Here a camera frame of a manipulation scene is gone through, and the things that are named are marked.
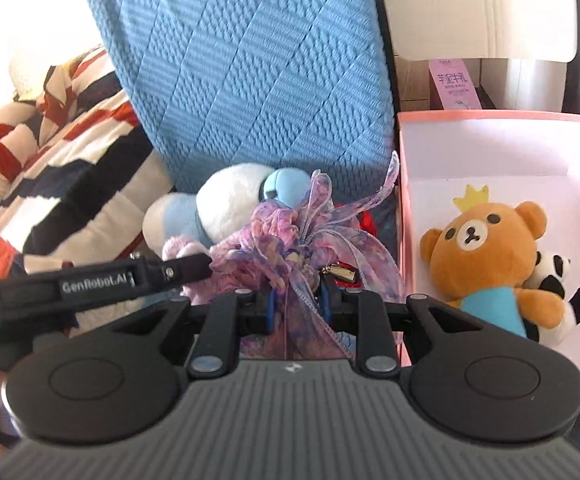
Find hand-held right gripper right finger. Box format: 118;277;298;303
320;280;486;379

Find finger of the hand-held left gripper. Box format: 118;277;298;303
139;252;215;288

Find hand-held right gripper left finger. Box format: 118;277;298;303
110;287;276;379

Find purple ribbon hair bow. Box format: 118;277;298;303
209;150;407;361

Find brown bear plush toy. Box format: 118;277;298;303
419;185;577;342

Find pink cardboard box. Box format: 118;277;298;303
395;110;580;397

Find panda plush toy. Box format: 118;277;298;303
522;250;580;349

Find gold metal hair clip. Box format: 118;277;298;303
322;262;364;289

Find white and blue plush toy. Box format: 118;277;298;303
142;162;312;262

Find red hair claw clip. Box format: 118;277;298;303
339;204;377;234

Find red black white striped blanket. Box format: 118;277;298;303
0;45;177;362

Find cream quilted bedspread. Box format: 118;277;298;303
7;50;61;103

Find brown cardboard box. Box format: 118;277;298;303
395;55;433;112

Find pink drink carton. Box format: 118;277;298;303
427;57;484;112

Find white plastic chair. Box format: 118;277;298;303
374;0;580;114

